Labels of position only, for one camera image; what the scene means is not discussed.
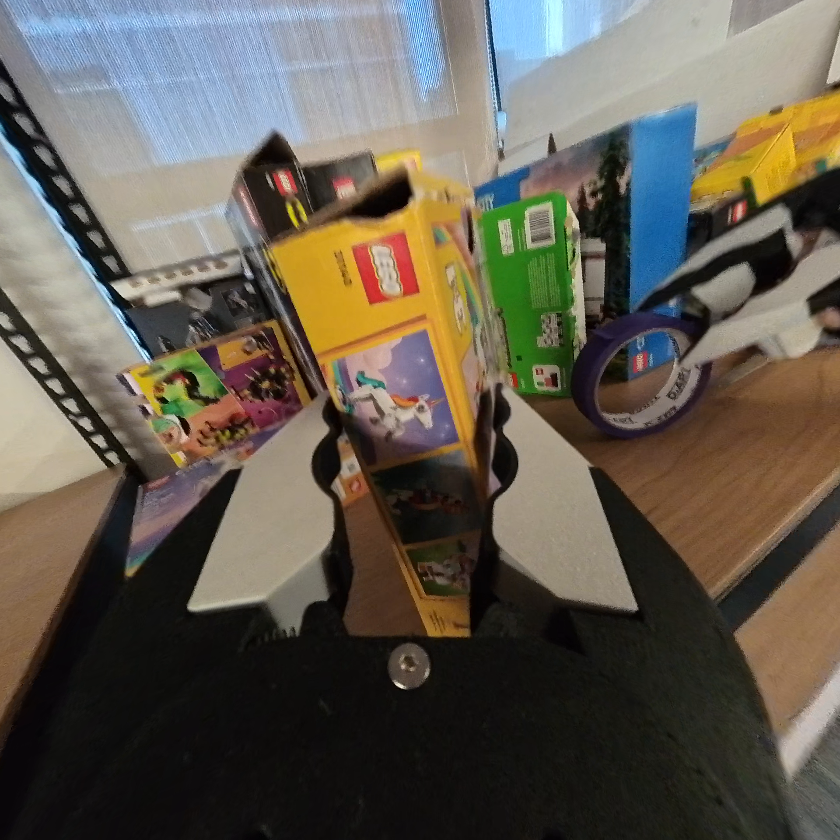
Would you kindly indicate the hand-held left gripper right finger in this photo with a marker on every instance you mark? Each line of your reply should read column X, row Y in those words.
column 558, row 525

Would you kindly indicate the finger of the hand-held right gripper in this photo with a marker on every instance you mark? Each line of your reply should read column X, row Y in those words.
column 748, row 321
column 722, row 246

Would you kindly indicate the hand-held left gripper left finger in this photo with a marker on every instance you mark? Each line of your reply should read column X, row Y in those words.
column 262, row 525

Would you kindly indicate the purple tape roll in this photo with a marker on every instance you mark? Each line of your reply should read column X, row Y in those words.
column 623, row 420

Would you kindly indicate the yellow unicorn brick set box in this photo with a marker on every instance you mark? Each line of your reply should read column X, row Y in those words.
column 394, row 328
column 170, row 518

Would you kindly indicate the wooden desk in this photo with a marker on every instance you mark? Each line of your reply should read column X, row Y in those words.
column 689, row 499

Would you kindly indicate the small black brick set box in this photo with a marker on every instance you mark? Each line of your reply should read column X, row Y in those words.
column 712, row 226

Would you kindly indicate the yellow green brick set box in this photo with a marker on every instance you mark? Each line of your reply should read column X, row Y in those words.
column 768, row 151

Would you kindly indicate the blue forest picture box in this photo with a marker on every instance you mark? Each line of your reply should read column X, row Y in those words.
column 656, row 197

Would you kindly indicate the yellow monster picture box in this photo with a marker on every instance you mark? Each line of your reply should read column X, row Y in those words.
column 216, row 394

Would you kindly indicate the dark grey figure box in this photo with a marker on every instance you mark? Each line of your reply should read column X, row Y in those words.
column 197, row 315

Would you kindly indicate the white perforated strip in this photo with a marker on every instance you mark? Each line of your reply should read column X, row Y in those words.
column 177, row 275

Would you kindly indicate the black bat logo box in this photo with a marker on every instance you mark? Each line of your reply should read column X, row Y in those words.
column 262, row 197

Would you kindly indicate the slim yellow brick set box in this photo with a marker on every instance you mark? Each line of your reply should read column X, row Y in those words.
column 400, row 161

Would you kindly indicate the tall black brick set box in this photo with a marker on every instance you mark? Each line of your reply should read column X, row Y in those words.
column 341, row 184

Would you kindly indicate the black metal shelf frame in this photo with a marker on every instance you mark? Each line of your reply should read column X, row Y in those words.
column 65, row 180

